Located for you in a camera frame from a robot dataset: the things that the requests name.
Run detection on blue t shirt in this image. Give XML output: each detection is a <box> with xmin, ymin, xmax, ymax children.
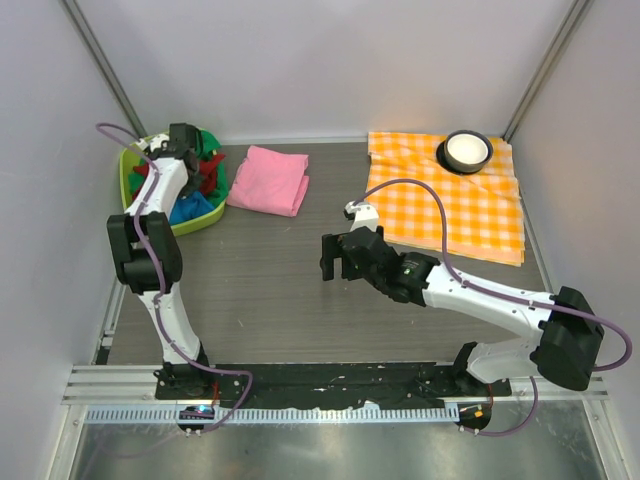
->
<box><xmin>169</xmin><ymin>191</ymin><xmax>214</xmax><ymax>226</ymax></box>

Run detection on orange checkered cloth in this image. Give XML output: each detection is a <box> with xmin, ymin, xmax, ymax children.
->
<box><xmin>367</xmin><ymin>131</ymin><xmax>525</xmax><ymax>266</ymax></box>

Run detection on black white bowl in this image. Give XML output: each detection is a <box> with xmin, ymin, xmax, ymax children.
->
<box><xmin>436</xmin><ymin>130</ymin><xmax>494</xmax><ymax>175</ymax></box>

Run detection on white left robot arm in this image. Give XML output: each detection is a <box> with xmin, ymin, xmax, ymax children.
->
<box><xmin>107</xmin><ymin>123</ymin><xmax>213</xmax><ymax>400</ymax></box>

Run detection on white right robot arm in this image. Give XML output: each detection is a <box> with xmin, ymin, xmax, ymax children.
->
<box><xmin>320</xmin><ymin>227</ymin><xmax>604</xmax><ymax>395</ymax></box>

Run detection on red t shirt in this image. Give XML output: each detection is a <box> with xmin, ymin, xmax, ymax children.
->
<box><xmin>128</xmin><ymin>151</ymin><xmax>228</xmax><ymax>203</ymax></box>

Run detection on green t shirt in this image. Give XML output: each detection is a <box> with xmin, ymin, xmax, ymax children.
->
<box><xmin>127</xmin><ymin>129</ymin><xmax>229</xmax><ymax>209</ymax></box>

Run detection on lime green plastic basin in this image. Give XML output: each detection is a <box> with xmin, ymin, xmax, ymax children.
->
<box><xmin>118</xmin><ymin>149</ymin><xmax>227</xmax><ymax>237</ymax></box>

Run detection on folded pink t shirt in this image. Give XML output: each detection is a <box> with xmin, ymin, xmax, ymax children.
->
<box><xmin>227</xmin><ymin>145</ymin><xmax>310</xmax><ymax>218</ymax></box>

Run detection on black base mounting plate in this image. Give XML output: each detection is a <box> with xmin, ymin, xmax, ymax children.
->
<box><xmin>154</xmin><ymin>362</ymin><xmax>512</xmax><ymax>410</ymax></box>

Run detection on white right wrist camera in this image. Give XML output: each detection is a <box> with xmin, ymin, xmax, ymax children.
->
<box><xmin>343</xmin><ymin>201</ymin><xmax>382</xmax><ymax>232</ymax></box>

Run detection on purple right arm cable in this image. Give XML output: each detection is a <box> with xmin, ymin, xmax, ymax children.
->
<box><xmin>349</xmin><ymin>179</ymin><xmax>633</xmax><ymax>437</ymax></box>

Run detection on white slotted cable duct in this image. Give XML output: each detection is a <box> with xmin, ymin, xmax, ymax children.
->
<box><xmin>85</xmin><ymin>403</ymin><xmax>459</xmax><ymax>425</ymax></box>

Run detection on aluminium frame rail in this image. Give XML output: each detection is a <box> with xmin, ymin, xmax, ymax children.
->
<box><xmin>62</xmin><ymin>363</ymin><xmax>169</xmax><ymax>405</ymax></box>

